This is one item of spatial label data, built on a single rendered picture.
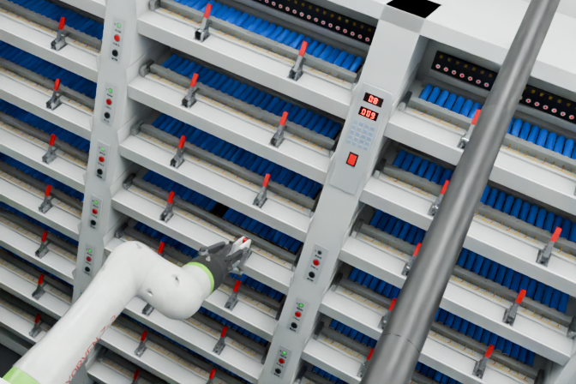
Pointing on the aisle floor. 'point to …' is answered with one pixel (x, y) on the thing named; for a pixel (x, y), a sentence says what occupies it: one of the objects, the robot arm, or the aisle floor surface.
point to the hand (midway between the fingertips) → (240, 246)
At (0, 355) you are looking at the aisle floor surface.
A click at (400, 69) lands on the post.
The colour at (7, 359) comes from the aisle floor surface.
